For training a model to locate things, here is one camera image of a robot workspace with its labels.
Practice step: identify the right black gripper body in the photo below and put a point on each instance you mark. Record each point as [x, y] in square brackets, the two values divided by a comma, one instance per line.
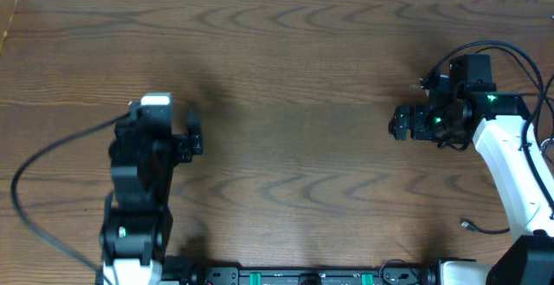
[429, 124]

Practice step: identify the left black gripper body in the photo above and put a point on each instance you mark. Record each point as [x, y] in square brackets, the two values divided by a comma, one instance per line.
[183, 145]

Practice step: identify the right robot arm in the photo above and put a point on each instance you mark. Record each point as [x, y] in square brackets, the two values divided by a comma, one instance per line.
[466, 109]

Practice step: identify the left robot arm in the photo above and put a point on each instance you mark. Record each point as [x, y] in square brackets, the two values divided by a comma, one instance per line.
[137, 222]

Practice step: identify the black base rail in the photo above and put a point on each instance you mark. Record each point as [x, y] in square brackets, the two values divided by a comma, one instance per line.
[182, 271]

